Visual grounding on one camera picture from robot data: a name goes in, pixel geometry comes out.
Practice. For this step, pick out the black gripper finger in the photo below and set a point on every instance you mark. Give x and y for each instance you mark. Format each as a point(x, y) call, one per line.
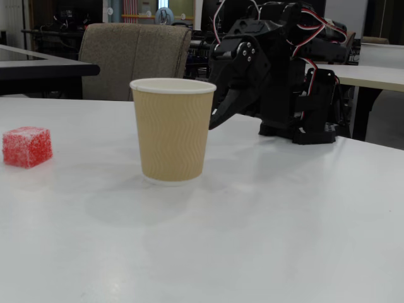
point(222, 94)
point(249, 72)

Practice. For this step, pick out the red sugar-coated cube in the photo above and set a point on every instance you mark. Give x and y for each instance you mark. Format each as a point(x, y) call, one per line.
point(26, 148)

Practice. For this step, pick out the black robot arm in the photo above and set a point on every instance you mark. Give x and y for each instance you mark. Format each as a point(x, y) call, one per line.
point(284, 94)

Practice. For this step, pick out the beige paper cup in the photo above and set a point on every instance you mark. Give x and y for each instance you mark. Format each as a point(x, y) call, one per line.
point(172, 135)

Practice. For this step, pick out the blue round object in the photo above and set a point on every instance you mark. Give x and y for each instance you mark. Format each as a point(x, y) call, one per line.
point(163, 15)

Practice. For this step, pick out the large beige fabric chair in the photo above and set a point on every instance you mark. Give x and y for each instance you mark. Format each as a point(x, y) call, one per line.
point(126, 57)

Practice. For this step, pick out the small beige chair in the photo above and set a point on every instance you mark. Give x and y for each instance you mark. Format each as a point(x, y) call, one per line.
point(351, 38)
point(375, 40)

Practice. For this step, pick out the white table with dark leg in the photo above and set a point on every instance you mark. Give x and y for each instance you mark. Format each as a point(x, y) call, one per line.
point(372, 75)

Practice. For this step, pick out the white partition panel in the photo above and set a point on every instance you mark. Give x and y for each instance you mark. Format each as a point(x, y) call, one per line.
point(382, 55)

